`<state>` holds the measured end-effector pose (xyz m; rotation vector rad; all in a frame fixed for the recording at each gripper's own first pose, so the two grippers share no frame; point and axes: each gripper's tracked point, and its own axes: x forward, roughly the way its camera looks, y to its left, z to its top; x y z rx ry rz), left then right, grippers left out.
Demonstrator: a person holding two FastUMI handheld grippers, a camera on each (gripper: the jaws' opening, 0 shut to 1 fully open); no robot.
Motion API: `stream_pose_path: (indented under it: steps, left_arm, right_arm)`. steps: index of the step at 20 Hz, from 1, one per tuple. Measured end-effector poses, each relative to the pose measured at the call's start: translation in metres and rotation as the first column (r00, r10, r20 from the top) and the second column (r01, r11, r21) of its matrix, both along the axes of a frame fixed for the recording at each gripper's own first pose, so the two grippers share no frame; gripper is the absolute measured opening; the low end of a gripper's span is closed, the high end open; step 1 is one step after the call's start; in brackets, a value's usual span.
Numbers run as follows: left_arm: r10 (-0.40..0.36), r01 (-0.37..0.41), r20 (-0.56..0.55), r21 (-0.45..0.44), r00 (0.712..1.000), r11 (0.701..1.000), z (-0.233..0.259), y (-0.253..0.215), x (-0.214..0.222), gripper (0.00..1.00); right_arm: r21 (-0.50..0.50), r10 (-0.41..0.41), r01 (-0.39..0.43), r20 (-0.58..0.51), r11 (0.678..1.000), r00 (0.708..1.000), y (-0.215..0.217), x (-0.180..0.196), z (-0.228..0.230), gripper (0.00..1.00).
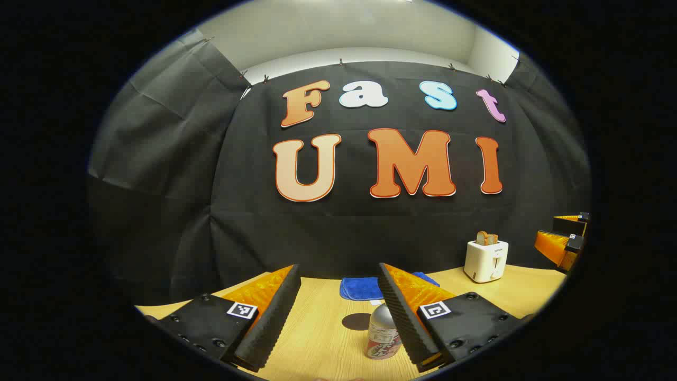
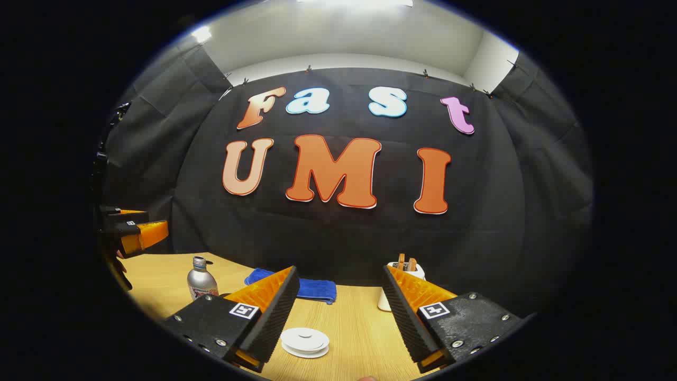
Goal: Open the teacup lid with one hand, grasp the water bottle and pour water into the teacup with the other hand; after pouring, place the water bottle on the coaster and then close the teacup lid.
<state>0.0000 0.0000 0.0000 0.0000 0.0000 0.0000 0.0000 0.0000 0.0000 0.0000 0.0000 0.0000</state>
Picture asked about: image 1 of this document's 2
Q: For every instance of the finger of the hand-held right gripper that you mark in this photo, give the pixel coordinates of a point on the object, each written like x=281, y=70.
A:
x=555, y=246
x=571, y=223

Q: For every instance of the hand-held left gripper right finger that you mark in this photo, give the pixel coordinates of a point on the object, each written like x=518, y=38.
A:
x=404, y=317

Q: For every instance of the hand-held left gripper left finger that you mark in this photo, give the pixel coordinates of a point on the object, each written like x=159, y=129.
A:
x=267, y=323

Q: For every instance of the silver water bottle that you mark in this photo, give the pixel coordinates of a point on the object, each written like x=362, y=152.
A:
x=381, y=333

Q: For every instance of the dark round coaster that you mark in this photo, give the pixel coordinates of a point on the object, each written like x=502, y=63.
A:
x=355, y=321

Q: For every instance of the blue folded cloth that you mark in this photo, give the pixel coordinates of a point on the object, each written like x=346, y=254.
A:
x=359, y=288

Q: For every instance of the toasted bread slice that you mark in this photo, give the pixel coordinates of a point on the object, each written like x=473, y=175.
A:
x=493, y=239
x=482, y=237

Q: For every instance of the cream toaster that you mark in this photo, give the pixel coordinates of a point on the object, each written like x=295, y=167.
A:
x=484, y=262

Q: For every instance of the black backdrop cloth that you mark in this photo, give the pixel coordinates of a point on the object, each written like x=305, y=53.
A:
x=370, y=227

